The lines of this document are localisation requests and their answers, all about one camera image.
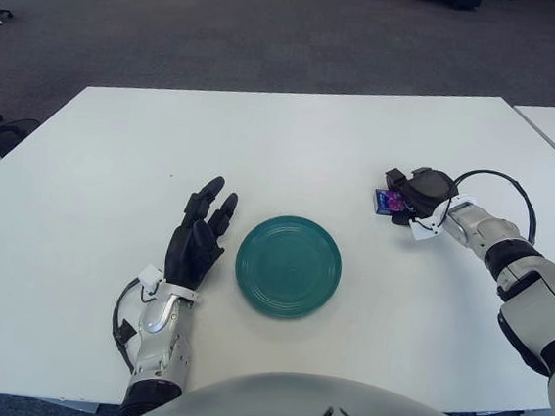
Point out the black office chair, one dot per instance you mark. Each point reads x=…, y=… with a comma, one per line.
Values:
x=4, y=132

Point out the purple blue gum box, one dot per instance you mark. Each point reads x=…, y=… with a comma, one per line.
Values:
x=386, y=201

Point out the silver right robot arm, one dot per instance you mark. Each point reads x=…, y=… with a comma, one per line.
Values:
x=535, y=287

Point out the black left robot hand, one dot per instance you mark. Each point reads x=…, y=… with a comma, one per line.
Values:
x=189, y=253

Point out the green round plate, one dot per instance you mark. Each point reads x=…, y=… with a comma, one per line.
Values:
x=289, y=268

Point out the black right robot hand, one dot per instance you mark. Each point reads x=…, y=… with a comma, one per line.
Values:
x=427, y=188

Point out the grey robot torso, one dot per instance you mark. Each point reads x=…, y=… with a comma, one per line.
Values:
x=287, y=410

